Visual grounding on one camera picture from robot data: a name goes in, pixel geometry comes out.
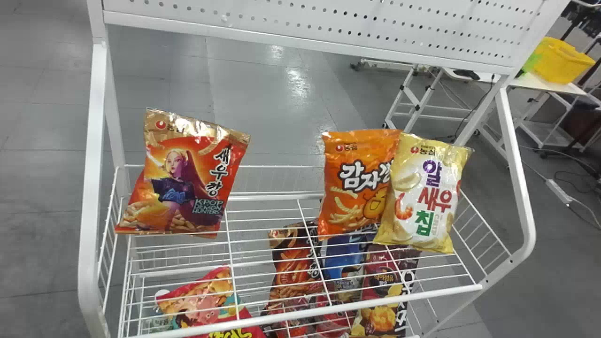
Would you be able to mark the yellow basket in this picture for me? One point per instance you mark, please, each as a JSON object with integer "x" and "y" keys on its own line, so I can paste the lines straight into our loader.
{"x": 561, "y": 58}

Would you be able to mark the orange snack packet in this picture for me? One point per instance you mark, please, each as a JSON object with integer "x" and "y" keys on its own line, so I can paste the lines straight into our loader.
{"x": 357, "y": 183}

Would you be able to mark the brown snack packet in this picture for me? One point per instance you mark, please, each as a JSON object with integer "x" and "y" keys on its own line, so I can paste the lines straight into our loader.
{"x": 293, "y": 267}

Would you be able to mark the blue snack packet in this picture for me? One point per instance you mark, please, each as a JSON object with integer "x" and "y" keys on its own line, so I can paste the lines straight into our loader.
{"x": 345, "y": 263}

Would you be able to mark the red snack packet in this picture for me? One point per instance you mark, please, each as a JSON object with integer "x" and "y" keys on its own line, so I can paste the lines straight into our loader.
{"x": 183, "y": 178}

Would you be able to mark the yellow snack packet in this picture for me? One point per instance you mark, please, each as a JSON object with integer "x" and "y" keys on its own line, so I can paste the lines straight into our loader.
{"x": 425, "y": 197}

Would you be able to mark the black snack packet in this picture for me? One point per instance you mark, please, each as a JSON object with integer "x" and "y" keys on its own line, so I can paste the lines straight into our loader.
{"x": 387, "y": 291}

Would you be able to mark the pink snack packet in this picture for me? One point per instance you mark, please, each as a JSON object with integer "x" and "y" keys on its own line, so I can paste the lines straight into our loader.
{"x": 206, "y": 300}

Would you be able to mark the white side table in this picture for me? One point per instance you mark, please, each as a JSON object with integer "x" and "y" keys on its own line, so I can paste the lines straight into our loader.
{"x": 544, "y": 117}

